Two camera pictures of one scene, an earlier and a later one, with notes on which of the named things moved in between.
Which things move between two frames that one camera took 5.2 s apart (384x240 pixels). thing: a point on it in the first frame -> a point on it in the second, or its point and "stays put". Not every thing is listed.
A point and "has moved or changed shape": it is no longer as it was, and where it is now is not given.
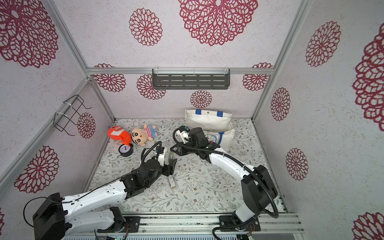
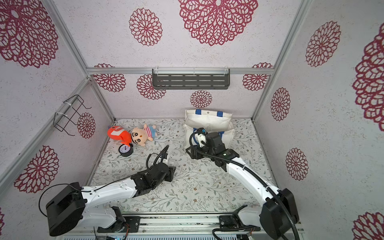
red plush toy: x=116 y=133 stays put
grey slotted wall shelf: x=187 y=79 stays put
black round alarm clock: x=126 y=150 stays put
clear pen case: x=172 y=183 has moved or changed shape
